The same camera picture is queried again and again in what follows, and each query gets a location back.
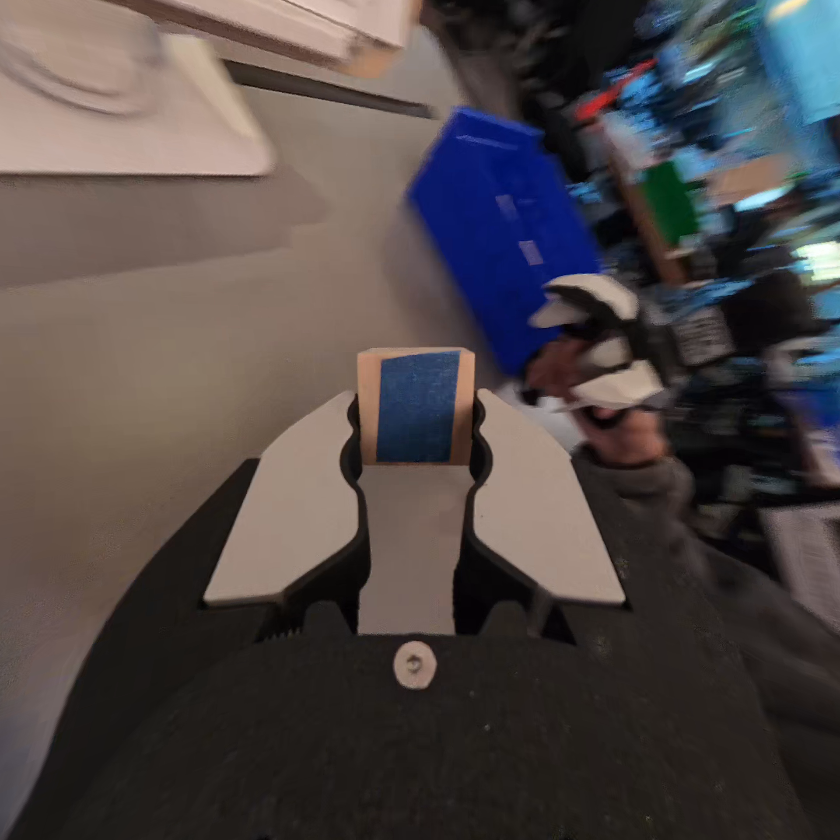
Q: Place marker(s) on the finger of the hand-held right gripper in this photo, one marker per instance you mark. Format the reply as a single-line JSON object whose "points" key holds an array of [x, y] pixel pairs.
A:
{"points": [[590, 292], [623, 387]]}

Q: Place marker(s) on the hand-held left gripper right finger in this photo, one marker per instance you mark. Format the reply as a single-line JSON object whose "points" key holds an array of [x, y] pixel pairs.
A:
{"points": [[544, 518]]}

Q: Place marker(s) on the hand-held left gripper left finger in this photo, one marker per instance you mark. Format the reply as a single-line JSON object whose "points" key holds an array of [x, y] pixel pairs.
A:
{"points": [[295, 518]]}

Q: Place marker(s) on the blue plastic bin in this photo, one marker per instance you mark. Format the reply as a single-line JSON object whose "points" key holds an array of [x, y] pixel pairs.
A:
{"points": [[499, 229]]}

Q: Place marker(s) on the wooden cube with blue stripe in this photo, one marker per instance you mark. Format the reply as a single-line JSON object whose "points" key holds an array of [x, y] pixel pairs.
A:
{"points": [[417, 407]]}

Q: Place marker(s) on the person's right forearm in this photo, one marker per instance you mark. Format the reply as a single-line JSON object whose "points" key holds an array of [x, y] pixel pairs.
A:
{"points": [[722, 590]]}

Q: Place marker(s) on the person's right hand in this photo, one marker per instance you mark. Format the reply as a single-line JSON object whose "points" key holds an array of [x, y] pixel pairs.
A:
{"points": [[630, 443]]}

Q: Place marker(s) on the wooden work table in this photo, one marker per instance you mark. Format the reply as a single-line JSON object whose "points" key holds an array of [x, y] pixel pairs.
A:
{"points": [[640, 223]]}

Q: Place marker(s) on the green plastic crate stack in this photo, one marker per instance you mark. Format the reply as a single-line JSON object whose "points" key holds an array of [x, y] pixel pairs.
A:
{"points": [[669, 203]]}

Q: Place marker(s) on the cardboard box with code label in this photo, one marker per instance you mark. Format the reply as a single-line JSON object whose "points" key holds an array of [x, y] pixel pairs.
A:
{"points": [[745, 182]]}

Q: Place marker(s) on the wood and white document stand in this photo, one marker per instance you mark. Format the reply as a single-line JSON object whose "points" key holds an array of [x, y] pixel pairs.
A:
{"points": [[131, 131]]}

